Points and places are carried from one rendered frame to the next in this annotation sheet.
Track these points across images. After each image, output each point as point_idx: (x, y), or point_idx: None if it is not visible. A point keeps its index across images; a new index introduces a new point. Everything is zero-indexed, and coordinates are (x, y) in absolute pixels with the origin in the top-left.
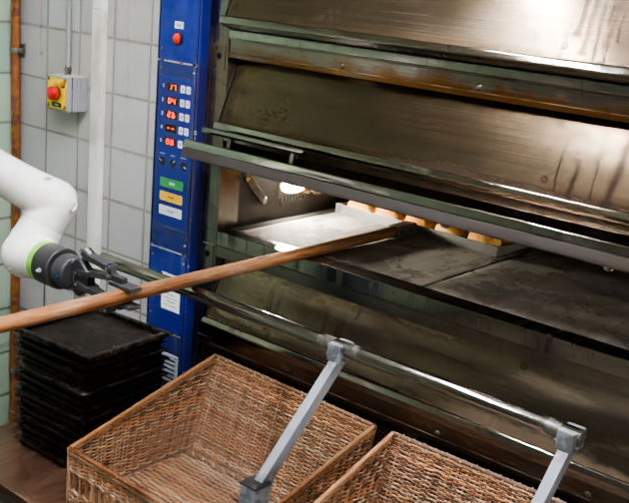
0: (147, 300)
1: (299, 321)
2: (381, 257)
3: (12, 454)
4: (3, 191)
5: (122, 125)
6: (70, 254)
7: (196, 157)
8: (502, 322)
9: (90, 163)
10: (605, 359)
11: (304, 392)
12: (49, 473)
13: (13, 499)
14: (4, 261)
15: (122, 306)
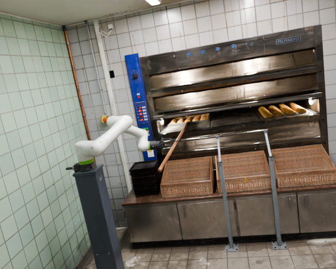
0: (143, 157)
1: (185, 144)
2: (193, 127)
3: (137, 198)
4: (137, 134)
5: None
6: (157, 141)
7: (158, 118)
8: (230, 125)
9: None
10: (251, 124)
11: (192, 158)
12: (150, 197)
13: (150, 203)
14: (141, 149)
15: (176, 144)
